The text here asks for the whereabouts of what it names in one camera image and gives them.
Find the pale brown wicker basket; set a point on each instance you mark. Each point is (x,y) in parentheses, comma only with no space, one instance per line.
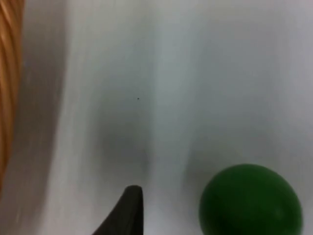
(8,73)

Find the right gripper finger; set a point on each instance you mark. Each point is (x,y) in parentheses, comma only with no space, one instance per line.
(128,215)

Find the green ball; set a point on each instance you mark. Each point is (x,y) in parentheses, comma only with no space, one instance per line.
(249,200)

